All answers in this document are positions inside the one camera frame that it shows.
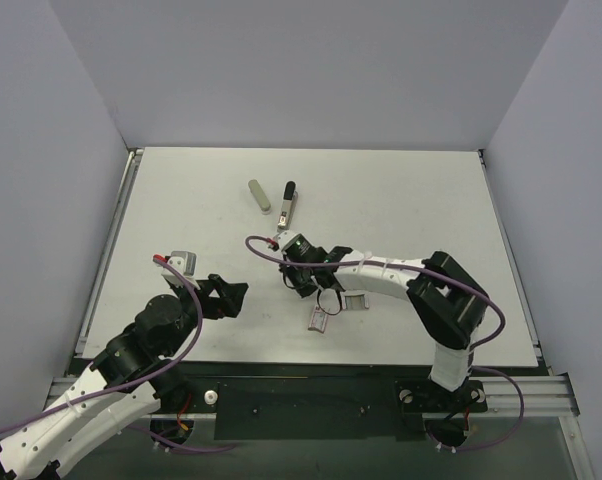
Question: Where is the red white staple box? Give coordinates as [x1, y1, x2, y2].
[307, 305, 329, 334]

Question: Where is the large black beige stapler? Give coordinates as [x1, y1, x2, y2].
[277, 181, 298, 231]

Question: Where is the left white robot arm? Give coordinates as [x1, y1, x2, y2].
[0, 274, 248, 479]

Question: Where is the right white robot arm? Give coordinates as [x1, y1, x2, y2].
[274, 232, 487, 409]

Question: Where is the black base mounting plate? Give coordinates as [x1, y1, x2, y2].
[150, 361, 487, 442]

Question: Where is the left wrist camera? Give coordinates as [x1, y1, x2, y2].
[153, 250, 197, 283]

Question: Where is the aluminium frame rail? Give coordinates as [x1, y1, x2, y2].
[60, 148, 144, 380]

